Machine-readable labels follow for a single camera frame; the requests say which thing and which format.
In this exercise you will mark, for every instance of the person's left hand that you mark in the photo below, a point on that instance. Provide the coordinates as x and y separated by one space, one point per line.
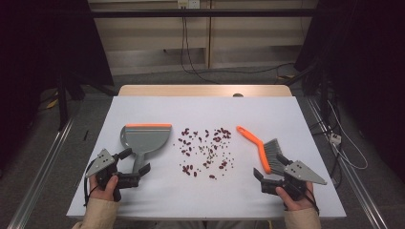
102 194

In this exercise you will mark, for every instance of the aluminium floor rail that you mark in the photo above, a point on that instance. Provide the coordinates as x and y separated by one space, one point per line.
353 187
41 178

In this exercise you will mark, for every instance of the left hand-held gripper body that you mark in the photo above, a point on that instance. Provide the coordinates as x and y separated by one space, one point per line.
101 162

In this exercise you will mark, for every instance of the white table cover sheet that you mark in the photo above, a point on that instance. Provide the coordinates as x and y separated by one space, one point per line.
207 111

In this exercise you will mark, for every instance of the white power adapter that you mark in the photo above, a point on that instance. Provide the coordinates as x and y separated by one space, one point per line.
335 139

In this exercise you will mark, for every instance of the black curtain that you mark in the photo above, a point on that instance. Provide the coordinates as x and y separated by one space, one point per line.
41 47
366 63

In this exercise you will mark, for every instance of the grey dustpan with orange edge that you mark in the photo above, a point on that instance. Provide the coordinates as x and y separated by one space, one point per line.
144 140

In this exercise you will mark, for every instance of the red kidney beans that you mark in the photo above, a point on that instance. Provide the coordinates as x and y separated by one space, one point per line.
217 139

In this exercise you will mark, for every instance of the orange brush with grey bristles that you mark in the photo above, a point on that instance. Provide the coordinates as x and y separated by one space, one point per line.
260 151

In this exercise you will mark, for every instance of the white wall socket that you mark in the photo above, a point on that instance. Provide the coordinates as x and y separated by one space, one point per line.
189 4

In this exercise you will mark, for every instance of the person's right hand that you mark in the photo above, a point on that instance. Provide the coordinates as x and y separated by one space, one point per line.
296 204

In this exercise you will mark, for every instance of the black metal stand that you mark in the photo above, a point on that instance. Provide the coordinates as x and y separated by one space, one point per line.
62 101
323 92

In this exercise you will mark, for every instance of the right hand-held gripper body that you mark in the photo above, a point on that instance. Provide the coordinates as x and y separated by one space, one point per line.
302 173

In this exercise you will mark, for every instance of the black horizontal bar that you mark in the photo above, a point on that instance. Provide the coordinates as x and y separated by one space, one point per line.
203 13

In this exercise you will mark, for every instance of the wooden table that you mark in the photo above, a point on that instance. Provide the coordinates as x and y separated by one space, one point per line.
191 90

